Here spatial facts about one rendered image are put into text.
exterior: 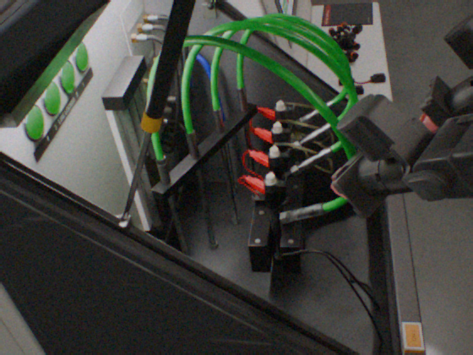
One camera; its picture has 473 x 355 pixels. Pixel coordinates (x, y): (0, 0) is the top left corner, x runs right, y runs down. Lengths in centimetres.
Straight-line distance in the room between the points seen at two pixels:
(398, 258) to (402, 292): 8
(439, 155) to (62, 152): 53
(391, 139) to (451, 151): 8
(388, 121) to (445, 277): 172
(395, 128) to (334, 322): 58
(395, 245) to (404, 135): 50
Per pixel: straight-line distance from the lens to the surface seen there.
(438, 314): 220
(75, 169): 88
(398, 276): 105
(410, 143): 63
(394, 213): 116
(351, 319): 113
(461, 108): 86
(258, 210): 112
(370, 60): 161
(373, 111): 62
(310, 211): 87
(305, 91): 74
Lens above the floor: 176
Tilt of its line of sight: 40 degrees down
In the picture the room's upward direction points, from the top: 9 degrees counter-clockwise
